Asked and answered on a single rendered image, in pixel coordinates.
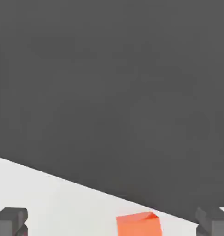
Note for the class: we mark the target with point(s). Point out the large orange box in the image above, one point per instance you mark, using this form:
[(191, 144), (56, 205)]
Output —
[(139, 225)]

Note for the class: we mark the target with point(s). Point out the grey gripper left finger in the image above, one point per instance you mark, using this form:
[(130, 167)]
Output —
[(7, 222)]

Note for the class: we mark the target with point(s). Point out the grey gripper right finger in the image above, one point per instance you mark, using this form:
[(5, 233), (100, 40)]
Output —
[(215, 225)]

